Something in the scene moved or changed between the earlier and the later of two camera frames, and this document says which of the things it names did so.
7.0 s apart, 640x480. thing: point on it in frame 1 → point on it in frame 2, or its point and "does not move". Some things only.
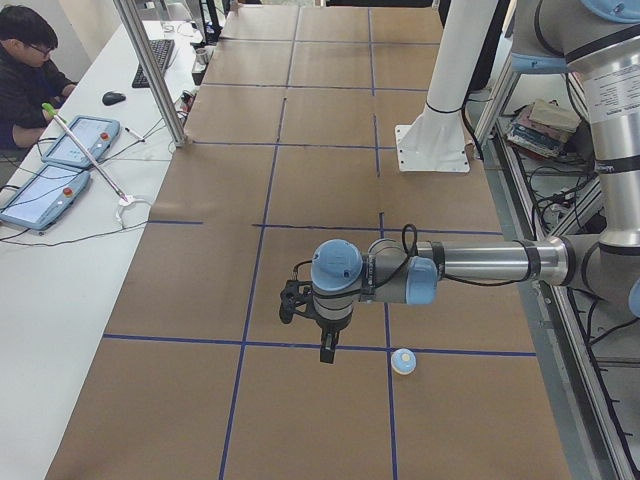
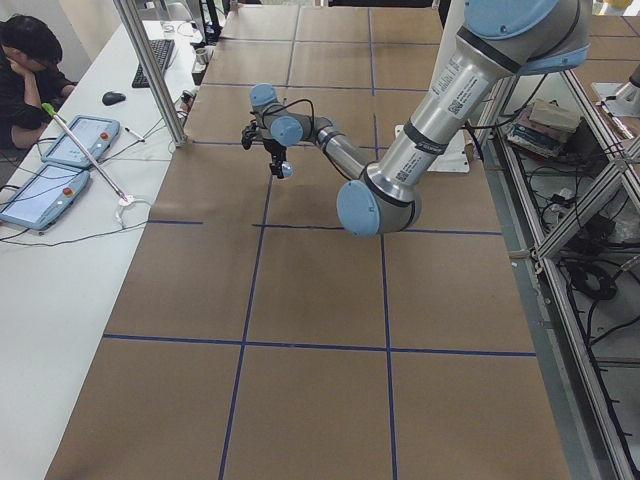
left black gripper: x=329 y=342 → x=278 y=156
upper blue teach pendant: x=95 y=135 does not move
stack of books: x=542 y=128 does not move
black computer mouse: x=111 y=98 does not move
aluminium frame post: x=155 y=71 does not move
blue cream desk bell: x=403 y=361 → x=288 y=169
